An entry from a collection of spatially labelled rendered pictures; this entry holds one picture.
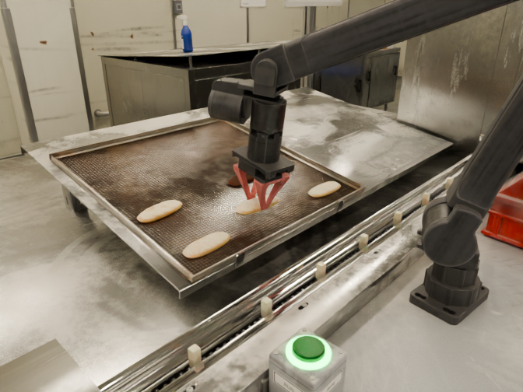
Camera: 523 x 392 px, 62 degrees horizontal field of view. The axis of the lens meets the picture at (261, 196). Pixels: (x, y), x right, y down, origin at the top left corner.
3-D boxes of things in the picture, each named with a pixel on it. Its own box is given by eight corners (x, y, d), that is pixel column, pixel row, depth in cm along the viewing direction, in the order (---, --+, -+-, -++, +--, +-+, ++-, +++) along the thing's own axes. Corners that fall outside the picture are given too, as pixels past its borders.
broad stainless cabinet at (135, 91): (198, 222, 278) (187, 56, 236) (114, 180, 344) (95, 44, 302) (360, 153, 405) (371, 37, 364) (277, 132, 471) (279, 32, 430)
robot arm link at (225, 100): (277, 61, 64) (293, 55, 71) (206, 48, 66) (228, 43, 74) (267, 138, 69) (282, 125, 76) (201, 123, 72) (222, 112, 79)
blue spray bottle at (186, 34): (195, 51, 285) (191, 14, 276) (189, 52, 279) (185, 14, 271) (184, 51, 288) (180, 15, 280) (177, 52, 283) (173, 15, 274)
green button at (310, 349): (310, 374, 50) (311, 363, 50) (285, 356, 53) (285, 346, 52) (331, 355, 53) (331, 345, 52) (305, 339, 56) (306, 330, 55)
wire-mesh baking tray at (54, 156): (192, 285, 67) (192, 277, 67) (49, 159, 95) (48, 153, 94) (363, 192, 100) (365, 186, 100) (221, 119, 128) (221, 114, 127)
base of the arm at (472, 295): (454, 327, 68) (489, 296, 75) (465, 284, 65) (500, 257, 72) (406, 300, 74) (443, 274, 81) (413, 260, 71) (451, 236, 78)
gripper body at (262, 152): (267, 182, 72) (272, 141, 68) (229, 158, 78) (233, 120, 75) (294, 173, 76) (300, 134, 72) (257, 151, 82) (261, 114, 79)
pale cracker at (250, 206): (242, 218, 77) (243, 212, 77) (229, 208, 80) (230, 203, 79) (283, 203, 83) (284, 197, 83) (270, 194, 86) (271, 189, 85)
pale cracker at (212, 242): (191, 263, 71) (191, 257, 71) (177, 251, 73) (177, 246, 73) (235, 239, 78) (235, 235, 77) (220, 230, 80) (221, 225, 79)
